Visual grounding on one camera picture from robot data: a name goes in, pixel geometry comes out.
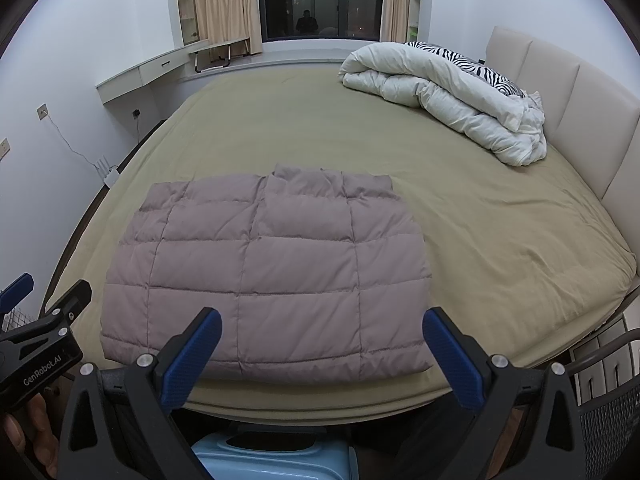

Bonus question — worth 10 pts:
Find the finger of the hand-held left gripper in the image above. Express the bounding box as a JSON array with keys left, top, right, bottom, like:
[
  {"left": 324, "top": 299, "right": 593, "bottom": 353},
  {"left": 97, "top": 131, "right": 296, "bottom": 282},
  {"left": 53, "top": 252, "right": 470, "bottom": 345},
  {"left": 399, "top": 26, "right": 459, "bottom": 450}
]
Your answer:
[
  {"left": 29, "top": 280, "right": 94, "bottom": 334},
  {"left": 0, "top": 272, "right": 35, "bottom": 316}
]

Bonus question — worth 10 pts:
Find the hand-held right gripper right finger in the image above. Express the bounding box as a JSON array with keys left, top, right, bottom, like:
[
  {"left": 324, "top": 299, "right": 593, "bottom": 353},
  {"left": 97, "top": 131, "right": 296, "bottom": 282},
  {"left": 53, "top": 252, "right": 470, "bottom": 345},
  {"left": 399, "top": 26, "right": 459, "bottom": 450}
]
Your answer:
[{"left": 421, "top": 305, "right": 588, "bottom": 480}]

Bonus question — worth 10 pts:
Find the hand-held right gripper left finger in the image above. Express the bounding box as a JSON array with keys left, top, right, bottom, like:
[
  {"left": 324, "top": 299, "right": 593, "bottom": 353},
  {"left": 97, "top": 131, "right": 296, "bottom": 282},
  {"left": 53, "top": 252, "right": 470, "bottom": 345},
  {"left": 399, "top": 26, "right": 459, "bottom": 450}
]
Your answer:
[{"left": 59, "top": 306, "right": 223, "bottom": 480}]

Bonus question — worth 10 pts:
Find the pinkish beige down jacket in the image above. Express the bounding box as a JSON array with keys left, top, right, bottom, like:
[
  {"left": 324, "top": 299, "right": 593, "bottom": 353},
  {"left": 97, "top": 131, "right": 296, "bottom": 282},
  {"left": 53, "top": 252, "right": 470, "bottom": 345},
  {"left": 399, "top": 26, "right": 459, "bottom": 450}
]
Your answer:
[{"left": 100, "top": 162, "right": 435, "bottom": 380}]

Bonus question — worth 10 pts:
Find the person's left hand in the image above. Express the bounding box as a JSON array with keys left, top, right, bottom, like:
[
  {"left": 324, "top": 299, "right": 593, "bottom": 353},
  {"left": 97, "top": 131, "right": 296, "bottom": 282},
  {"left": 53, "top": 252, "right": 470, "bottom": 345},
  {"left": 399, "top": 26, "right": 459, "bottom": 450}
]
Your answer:
[{"left": 0, "top": 391, "right": 61, "bottom": 480}]

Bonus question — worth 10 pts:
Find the white router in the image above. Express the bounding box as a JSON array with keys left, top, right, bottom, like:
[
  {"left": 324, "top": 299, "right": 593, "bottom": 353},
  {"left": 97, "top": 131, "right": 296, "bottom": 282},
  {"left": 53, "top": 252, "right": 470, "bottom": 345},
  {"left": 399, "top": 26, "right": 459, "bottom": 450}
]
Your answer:
[{"left": 95, "top": 157, "right": 121, "bottom": 187}]

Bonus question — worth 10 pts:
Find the light blue plastic container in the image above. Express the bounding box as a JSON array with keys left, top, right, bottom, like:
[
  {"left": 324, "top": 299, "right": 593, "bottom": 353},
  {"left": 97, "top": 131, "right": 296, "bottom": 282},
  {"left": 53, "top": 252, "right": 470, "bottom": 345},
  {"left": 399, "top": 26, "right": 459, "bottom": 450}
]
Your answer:
[{"left": 192, "top": 427, "right": 359, "bottom": 480}]

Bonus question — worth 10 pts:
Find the bed with olive sheet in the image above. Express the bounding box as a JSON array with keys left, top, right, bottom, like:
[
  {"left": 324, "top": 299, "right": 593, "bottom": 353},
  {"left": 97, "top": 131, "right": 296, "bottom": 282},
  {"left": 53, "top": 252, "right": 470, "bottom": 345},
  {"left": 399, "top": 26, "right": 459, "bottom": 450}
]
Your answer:
[{"left": 42, "top": 67, "right": 640, "bottom": 423}]

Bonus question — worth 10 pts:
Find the white nightstand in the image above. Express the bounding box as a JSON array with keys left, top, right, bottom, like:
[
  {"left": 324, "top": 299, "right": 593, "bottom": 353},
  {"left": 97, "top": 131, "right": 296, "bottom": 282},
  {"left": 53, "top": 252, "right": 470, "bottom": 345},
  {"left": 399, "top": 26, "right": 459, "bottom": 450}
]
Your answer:
[{"left": 575, "top": 317, "right": 636, "bottom": 402}]

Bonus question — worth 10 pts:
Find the black mesh chair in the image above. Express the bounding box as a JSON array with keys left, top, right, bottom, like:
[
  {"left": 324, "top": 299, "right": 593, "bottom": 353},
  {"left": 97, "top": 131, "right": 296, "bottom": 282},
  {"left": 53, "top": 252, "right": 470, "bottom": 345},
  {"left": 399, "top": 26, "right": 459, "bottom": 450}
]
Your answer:
[{"left": 565, "top": 327, "right": 640, "bottom": 480}]

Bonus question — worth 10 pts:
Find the white duvet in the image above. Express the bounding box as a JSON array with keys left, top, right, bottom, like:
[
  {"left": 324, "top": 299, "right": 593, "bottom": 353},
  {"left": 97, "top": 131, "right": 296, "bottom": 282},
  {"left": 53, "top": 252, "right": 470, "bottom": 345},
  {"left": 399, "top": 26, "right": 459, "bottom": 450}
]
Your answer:
[{"left": 338, "top": 42, "right": 547, "bottom": 167}]

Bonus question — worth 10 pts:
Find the folding chair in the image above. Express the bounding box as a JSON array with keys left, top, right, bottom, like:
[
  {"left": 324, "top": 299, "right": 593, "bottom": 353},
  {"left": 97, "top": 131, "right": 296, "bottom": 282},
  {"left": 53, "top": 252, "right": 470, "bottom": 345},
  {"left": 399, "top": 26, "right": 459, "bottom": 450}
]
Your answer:
[{"left": 189, "top": 42, "right": 251, "bottom": 73}]

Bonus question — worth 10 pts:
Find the beige padded headboard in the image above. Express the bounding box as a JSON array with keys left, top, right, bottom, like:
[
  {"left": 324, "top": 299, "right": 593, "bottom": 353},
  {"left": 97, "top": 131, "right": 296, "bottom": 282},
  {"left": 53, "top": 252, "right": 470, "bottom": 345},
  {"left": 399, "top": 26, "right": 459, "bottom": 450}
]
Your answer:
[{"left": 485, "top": 25, "right": 640, "bottom": 281}]

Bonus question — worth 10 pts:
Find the zebra print pillow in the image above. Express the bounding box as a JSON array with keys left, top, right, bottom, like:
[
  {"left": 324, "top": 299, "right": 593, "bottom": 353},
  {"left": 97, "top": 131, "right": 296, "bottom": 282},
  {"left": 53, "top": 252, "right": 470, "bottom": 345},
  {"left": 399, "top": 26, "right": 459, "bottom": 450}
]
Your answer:
[{"left": 404, "top": 40, "right": 528, "bottom": 98}]

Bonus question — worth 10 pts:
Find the beige curtain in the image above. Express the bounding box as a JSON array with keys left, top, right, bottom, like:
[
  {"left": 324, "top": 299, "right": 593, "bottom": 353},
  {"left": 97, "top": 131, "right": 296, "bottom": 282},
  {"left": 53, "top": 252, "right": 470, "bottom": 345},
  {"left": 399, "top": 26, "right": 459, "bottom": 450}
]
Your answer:
[
  {"left": 191, "top": 0, "right": 263, "bottom": 56},
  {"left": 378, "top": 0, "right": 412, "bottom": 43}
]

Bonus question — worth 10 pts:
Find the thin white cable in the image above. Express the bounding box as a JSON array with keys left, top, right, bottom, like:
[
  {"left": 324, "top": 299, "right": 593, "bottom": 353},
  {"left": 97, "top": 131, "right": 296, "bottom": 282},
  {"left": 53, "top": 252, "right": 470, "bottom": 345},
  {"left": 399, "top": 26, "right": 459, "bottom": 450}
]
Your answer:
[{"left": 46, "top": 111, "right": 111, "bottom": 176}]

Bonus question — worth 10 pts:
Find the white floating wall desk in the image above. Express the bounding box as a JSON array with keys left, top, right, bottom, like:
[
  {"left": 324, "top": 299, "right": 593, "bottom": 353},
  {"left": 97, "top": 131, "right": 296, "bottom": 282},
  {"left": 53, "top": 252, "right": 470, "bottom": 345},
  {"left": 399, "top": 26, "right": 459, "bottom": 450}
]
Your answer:
[{"left": 96, "top": 37, "right": 251, "bottom": 106}]

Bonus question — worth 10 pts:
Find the white wall shelf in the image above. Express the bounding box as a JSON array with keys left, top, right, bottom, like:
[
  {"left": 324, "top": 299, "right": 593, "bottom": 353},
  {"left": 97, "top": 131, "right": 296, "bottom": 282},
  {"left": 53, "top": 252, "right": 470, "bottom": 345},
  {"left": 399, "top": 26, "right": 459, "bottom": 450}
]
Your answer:
[
  {"left": 175, "top": 0, "right": 210, "bottom": 46},
  {"left": 407, "top": 0, "right": 426, "bottom": 43}
]

